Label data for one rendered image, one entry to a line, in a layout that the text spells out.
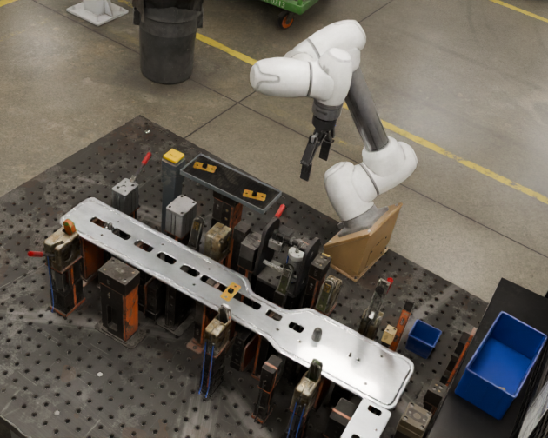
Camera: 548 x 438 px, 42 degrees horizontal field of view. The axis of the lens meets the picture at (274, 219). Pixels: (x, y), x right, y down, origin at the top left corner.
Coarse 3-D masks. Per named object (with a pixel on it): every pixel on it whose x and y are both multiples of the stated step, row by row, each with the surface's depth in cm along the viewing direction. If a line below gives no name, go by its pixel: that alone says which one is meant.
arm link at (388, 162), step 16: (320, 32) 258; (336, 32) 256; (352, 32) 256; (320, 48) 255; (352, 48) 258; (352, 64) 261; (352, 80) 266; (352, 96) 271; (368, 96) 273; (352, 112) 277; (368, 112) 276; (368, 128) 280; (368, 144) 286; (384, 144) 286; (400, 144) 293; (368, 160) 289; (384, 160) 286; (400, 160) 289; (416, 160) 294; (384, 176) 291; (400, 176) 292
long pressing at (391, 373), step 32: (96, 224) 263; (128, 224) 266; (128, 256) 254; (192, 256) 258; (192, 288) 247; (256, 320) 240; (288, 320) 242; (320, 320) 243; (288, 352) 232; (320, 352) 233; (352, 352) 235; (384, 352) 237; (352, 384) 225; (384, 384) 227
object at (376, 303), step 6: (378, 282) 231; (384, 282) 231; (390, 282) 231; (378, 288) 228; (384, 288) 232; (378, 294) 234; (384, 294) 231; (372, 300) 235; (378, 300) 235; (372, 306) 237; (378, 306) 235; (366, 312) 238; (378, 312) 237; (366, 318) 239
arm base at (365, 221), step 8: (376, 208) 297; (384, 208) 299; (360, 216) 293; (368, 216) 293; (376, 216) 294; (344, 224) 298; (352, 224) 294; (360, 224) 293; (368, 224) 289; (344, 232) 298; (352, 232) 296
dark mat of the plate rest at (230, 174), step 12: (192, 168) 270; (204, 180) 265; (216, 180) 266; (228, 180) 267; (240, 180) 268; (252, 180) 269; (228, 192) 262; (240, 192) 263; (264, 192) 265; (276, 192) 266; (252, 204) 259; (264, 204) 260
